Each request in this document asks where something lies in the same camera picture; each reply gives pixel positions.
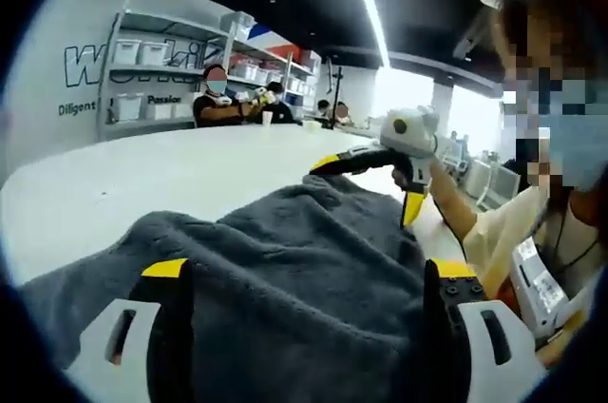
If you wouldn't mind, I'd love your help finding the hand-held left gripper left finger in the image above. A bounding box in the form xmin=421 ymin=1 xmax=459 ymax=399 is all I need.
xmin=61 ymin=258 xmax=197 ymax=403

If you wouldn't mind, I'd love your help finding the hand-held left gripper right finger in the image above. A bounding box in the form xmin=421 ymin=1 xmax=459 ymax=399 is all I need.
xmin=422 ymin=258 xmax=550 ymax=403

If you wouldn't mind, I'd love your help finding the grey towel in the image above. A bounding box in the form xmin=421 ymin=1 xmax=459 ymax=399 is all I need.
xmin=18 ymin=173 xmax=428 ymax=403

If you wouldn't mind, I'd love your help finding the person's right hand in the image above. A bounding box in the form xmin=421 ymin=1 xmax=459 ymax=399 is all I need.
xmin=391 ymin=163 xmax=413 ymax=193

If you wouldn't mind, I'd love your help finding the black stand pole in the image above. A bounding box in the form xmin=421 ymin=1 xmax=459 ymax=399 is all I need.
xmin=327 ymin=58 xmax=346 ymax=131

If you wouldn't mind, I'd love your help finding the white chair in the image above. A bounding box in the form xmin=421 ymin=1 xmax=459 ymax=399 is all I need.
xmin=467 ymin=155 xmax=522 ymax=210

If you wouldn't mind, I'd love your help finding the person's own torso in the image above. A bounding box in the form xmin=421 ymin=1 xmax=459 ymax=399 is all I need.
xmin=463 ymin=183 xmax=608 ymax=367

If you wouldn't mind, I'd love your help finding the white chest device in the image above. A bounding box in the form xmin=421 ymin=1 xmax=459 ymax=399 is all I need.
xmin=510 ymin=236 xmax=600 ymax=343

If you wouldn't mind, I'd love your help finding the ceiling light strip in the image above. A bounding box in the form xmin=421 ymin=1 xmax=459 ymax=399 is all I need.
xmin=339 ymin=0 xmax=393 ymax=69

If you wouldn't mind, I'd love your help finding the red white blue flag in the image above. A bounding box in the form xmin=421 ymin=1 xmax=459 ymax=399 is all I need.
xmin=246 ymin=22 xmax=306 ymax=55

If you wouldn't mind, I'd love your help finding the row of white storage boxes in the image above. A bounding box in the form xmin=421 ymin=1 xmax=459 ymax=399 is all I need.
xmin=113 ymin=12 xmax=319 ymax=122

